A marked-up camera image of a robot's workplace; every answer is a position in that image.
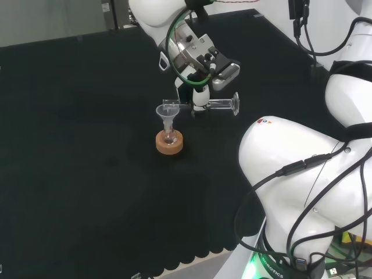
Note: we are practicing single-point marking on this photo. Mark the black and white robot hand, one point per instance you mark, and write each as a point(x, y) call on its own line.
point(200, 97)

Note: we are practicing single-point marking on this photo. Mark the clear graduated cylinder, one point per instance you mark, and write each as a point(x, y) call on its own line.
point(221, 102)

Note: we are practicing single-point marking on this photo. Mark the round-bottom glass flask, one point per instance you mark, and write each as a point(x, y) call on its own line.
point(169, 137)

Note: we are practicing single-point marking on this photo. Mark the clear plastic funnel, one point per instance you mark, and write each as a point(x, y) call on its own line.
point(166, 114)

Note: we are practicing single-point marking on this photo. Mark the grey tape piece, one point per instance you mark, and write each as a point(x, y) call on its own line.
point(80, 38)
point(258, 16)

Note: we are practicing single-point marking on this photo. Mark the grey cabinet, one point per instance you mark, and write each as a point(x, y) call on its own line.
point(116, 13)

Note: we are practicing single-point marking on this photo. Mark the black cloth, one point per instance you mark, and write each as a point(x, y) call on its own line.
point(87, 145)

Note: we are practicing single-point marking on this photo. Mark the clear table clamp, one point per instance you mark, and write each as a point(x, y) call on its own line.
point(136, 275)

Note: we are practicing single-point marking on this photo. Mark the silver usb plug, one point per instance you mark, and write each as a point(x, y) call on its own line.
point(333, 271)

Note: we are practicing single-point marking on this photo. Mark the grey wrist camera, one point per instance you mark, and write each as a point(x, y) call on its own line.
point(225, 77)

